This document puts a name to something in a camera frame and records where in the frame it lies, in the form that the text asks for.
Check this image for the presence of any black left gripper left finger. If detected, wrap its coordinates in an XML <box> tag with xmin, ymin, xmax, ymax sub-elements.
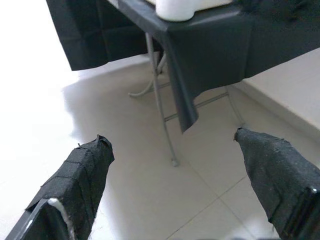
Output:
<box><xmin>4</xmin><ymin>134</ymin><xmax>116</xmax><ymax>240</ymax></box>

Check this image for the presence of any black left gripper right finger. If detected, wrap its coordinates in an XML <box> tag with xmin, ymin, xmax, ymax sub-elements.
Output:
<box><xmin>233</xmin><ymin>127</ymin><xmax>320</xmax><ymax>240</ymax></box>

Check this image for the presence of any black tablecloth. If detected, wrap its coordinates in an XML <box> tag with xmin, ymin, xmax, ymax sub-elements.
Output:
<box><xmin>46</xmin><ymin>0</ymin><xmax>320</xmax><ymax>134</ymax></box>

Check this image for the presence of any white plastic table top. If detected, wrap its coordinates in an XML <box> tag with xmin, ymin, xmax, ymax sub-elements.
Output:
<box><xmin>108</xmin><ymin>0</ymin><xmax>236</xmax><ymax>21</ymax></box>

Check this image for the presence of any grey metal folding table frame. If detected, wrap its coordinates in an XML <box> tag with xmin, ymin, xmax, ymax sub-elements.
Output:
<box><xmin>127</xmin><ymin>32</ymin><xmax>245</xmax><ymax>168</ymax></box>

